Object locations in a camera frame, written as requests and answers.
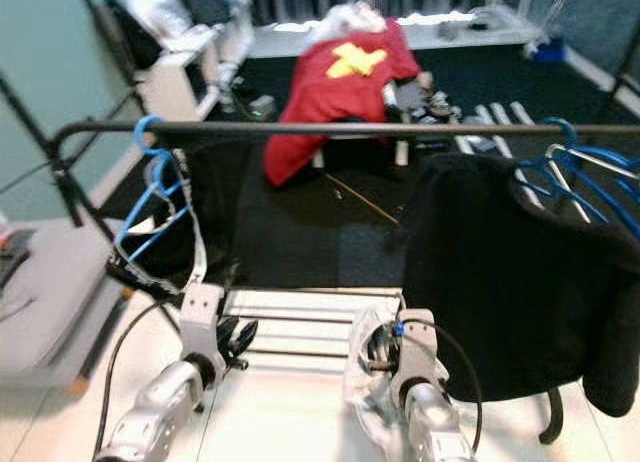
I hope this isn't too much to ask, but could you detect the red cloth with yellow star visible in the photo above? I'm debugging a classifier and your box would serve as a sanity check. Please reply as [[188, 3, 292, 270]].
[[263, 20, 423, 188]]

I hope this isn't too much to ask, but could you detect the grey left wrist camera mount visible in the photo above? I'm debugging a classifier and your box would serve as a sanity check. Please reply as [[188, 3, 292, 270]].
[[180, 282, 227, 363]]

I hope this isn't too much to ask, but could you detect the grey ottoman stool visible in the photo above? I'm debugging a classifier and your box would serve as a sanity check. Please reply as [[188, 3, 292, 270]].
[[0, 222, 123, 383]]

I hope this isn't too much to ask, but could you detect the black shirt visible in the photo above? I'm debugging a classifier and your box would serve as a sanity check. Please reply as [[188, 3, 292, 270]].
[[400, 152, 640, 418]]

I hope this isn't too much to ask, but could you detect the white wire hanger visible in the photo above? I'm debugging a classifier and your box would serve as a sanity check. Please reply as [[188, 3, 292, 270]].
[[545, 145, 640, 225]]

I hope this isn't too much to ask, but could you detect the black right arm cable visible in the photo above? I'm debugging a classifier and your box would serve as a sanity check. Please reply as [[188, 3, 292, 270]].
[[395, 317, 483, 453]]

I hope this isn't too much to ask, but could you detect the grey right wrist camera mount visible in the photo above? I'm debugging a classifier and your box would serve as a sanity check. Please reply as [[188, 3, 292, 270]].
[[390, 309, 436, 388]]

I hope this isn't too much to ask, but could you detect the black bag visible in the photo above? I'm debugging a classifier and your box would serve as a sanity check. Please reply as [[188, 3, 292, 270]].
[[182, 0, 241, 25]]

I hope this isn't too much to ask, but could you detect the orange floor cable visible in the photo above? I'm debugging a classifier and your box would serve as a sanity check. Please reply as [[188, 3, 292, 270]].
[[325, 172, 401, 228]]

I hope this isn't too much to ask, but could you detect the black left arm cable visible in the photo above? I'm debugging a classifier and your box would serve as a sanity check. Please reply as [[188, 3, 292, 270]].
[[95, 297, 186, 458]]

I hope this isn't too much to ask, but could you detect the black backpack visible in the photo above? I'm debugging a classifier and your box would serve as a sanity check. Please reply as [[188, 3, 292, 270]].
[[100, 0, 161, 73]]

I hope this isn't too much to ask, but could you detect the blue broom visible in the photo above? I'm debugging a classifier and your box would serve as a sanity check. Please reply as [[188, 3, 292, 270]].
[[525, 37, 566, 63]]

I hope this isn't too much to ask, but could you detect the black floor mat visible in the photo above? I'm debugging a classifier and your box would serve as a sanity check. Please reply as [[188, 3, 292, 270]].
[[60, 47, 640, 288]]

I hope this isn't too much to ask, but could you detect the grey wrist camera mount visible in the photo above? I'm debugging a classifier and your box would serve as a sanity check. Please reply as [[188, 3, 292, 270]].
[[180, 282, 227, 363], [390, 309, 436, 388]]

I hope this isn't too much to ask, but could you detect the white plastic bag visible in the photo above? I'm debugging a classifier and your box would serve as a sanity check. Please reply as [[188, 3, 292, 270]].
[[310, 2, 391, 38]]

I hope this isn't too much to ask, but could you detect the white shelf unit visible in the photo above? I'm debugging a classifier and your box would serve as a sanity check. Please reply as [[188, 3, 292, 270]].
[[145, 27, 256, 123]]

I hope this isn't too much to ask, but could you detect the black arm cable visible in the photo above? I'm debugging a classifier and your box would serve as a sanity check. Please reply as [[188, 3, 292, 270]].
[[95, 297, 186, 458], [395, 317, 483, 453]]

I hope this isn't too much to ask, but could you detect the black metal clothes rack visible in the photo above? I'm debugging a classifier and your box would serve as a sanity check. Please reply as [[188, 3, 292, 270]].
[[0, 37, 640, 448]]

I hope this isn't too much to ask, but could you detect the blue wire hanger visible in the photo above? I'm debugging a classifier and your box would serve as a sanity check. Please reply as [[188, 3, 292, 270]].
[[515, 117, 640, 238], [535, 147, 640, 241], [112, 115, 191, 268]]

